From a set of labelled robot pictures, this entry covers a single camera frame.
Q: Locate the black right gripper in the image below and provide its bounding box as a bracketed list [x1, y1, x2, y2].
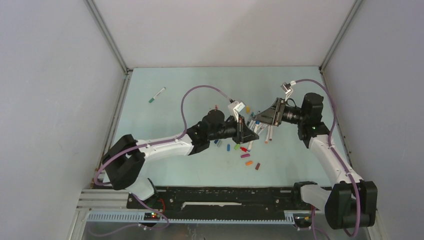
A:
[252, 97, 307, 127]

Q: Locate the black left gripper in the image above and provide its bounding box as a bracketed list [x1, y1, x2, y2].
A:
[208, 114, 258, 145]

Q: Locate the white marker dark blue cap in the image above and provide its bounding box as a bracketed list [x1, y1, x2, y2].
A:
[248, 113, 255, 130]

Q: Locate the green cap white marker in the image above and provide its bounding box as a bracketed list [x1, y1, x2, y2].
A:
[148, 87, 166, 103]

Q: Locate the purple cap marker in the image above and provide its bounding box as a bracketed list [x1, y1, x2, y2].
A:
[257, 124, 267, 135]

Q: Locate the orange cap marker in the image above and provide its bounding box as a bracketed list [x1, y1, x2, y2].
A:
[264, 125, 271, 144]

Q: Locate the dark red cap marker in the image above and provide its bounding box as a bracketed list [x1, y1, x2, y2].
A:
[268, 125, 274, 142]

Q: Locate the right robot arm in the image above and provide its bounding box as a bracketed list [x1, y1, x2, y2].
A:
[254, 92, 378, 230]

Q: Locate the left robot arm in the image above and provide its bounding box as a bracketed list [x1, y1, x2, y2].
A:
[101, 110, 259, 208]

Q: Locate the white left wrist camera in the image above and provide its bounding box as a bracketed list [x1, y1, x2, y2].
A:
[227, 100, 246, 121]

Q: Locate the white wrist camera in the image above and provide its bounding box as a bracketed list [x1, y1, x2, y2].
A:
[227, 100, 246, 121]
[281, 81, 297, 101]

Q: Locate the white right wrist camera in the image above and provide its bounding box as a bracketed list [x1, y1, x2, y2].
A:
[281, 81, 297, 101]

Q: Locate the grey cable duct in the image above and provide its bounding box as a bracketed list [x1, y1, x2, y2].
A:
[86, 211, 311, 225]

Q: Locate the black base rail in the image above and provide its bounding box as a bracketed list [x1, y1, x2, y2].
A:
[147, 186, 312, 220]

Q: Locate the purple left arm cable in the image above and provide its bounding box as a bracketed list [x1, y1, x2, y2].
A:
[93, 85, 234, 231]

